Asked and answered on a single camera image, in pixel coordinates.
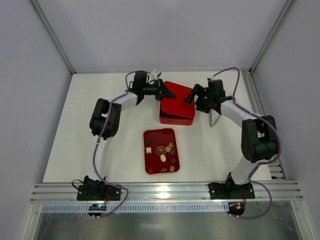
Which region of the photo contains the red tin lid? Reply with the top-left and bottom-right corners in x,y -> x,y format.
160,81 -> 195,119

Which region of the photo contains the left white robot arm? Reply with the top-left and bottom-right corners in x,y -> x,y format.
82,70 -> 176,193

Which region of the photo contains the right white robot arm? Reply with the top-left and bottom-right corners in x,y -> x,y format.
184,79 -> 281,200

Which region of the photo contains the red chocolate box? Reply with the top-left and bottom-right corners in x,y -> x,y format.
159,112 -> 194,126

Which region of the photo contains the tan cube chocolate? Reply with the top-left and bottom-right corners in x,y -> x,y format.
165,146 -> 172,152

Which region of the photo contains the white square chocolate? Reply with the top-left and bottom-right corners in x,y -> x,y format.
146,147 -> 152,154

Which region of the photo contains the white oval chocolate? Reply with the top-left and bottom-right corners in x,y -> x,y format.
160,154 -> 167,163

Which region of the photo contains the red lacquer tray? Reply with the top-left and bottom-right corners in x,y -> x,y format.
143,128 -> 180,175

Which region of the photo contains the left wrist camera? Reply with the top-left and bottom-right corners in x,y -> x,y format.
150,70 -> 162,81

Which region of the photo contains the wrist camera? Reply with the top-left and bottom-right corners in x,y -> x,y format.
207,77 -> 218,82
150,70 -> 162,81

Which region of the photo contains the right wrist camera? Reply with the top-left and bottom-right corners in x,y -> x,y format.
207,77 -> 218,82

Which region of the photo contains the white slotted cable duct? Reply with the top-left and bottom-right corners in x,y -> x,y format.
41,201 -> 229,214

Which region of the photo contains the right aluminium frame post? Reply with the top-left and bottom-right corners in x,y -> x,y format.
249,0 -> 297,75

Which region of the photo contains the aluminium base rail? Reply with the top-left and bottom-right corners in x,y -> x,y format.
30,180 -> 304,203

